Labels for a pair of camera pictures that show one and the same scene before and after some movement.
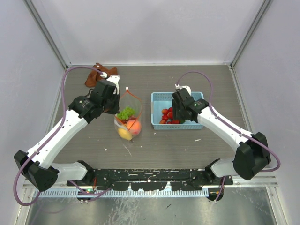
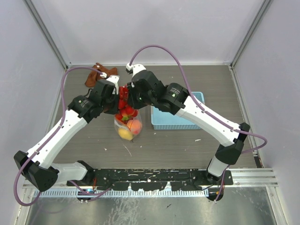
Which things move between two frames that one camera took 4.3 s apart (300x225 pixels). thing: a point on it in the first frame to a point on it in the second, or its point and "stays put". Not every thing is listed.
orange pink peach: [134, 126] stays put
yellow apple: [125, 133] stays put
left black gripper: [115, 109] stays put
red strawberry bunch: [167, 116] to [126, 111]
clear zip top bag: [128, 123] stays put
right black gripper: [176, 114] to [131, 90]
